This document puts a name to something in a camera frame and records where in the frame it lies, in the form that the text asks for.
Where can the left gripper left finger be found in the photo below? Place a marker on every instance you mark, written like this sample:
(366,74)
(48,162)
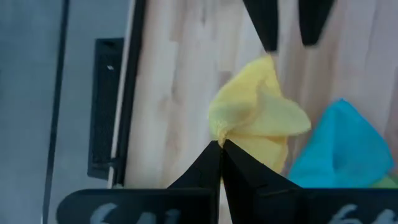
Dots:
(140,205)

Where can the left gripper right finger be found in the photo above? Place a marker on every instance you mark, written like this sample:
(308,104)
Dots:
(280,205)

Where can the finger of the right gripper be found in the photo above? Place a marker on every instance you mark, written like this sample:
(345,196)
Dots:
(314,18)
(265,18)

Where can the blue microfiber towel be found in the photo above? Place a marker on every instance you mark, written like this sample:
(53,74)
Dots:
(342,149)

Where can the yellow microfiber towel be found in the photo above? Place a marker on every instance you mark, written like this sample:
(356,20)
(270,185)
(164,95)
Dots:
(255,109)

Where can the green microfiber towel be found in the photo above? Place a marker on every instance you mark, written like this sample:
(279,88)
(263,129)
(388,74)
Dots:
(387,183)

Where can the black perforated floor box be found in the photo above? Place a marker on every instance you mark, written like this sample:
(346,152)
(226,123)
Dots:
(105,109)

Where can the black aluminium table frame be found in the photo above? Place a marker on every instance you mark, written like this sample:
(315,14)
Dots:
(135,93)

